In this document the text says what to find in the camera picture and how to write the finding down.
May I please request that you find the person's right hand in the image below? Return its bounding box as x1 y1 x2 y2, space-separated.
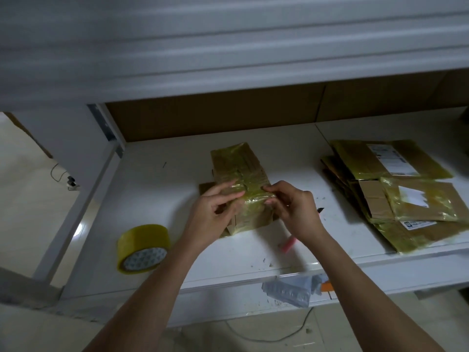
261 179 328 247

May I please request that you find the person's left hand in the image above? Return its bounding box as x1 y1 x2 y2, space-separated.
180 179 247 254

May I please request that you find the pink utility knife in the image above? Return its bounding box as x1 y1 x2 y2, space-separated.
280 206 325 253

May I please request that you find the white metal shelf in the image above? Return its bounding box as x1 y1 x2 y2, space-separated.
0 0 469 327

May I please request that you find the yellow tape roll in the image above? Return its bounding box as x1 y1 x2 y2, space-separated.
116 223 173 275

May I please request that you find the stack of cardboard boxes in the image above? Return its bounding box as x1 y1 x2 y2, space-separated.
320 138 469 254

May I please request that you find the person's right forearm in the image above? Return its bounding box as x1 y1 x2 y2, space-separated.
304 227 446 352

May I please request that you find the person's left forearm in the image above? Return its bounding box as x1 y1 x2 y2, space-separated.
83 237 204 352

